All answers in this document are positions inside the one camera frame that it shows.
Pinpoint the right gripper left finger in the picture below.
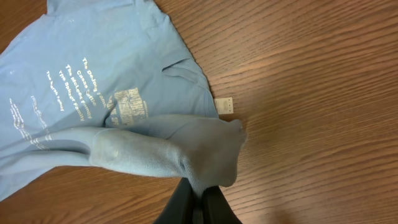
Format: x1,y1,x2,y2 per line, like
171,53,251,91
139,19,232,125
154,178,193,224

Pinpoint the light blue printed t-shirt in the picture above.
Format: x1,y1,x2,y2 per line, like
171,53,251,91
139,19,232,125
1,1,246,198

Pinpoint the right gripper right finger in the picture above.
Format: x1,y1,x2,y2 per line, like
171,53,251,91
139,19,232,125
201,186,242,224

